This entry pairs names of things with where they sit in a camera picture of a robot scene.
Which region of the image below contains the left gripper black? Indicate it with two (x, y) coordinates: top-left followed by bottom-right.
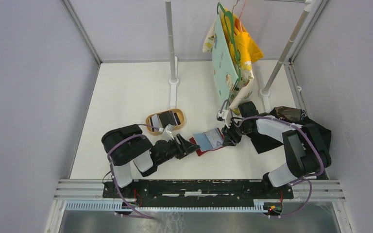
(156, 133), (201, 166)

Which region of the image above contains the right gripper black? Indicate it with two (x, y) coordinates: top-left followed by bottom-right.
(221, 119), (252, 147)

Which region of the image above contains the red card holder wallet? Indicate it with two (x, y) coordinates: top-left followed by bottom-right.
(189, 128), (224, 157)

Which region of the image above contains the yellow oval card tray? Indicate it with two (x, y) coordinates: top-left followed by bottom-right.
(145, 108), (186, 136)

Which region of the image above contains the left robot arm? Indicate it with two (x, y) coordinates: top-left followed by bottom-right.
(101, 124), (200, 198)

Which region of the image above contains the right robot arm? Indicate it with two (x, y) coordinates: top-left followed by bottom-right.
(221, 101), (332, 198)

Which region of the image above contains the stack of credit cards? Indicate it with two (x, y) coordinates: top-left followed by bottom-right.
(149, 110), (183, 132)

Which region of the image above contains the black clothes pile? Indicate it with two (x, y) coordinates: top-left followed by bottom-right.
(247, 106), (331, 154)

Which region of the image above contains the mint green cartoon cloth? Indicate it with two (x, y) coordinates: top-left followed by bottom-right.
(212, 17), (239, 102)

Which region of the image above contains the yellow garment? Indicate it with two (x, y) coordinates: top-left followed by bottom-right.
(220, 12), (264, 66)

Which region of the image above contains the pink clothes hanger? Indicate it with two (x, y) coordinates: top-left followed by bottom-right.
(232, 0), (248, 35)

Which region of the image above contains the green clothes hanger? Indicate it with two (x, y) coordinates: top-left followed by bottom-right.
(217, 1), (242, 83)

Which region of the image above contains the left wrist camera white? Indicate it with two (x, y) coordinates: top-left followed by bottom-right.
(159, 124), (174, 141)

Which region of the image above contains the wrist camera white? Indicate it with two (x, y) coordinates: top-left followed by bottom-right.
(159, 124), (174, 141)
(216, 110), (232, 128)

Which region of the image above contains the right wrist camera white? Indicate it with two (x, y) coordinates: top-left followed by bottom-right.
(216, 110), (232, 128)

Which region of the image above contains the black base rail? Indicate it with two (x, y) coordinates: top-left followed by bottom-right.
(102, 180), (294, 207)

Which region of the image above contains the white clothes rack frame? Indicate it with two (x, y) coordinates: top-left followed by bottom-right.
(165, 0), (315, 112)

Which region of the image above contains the white slotted cable duct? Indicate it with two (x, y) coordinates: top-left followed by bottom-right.
(65, 200), (272, 214)

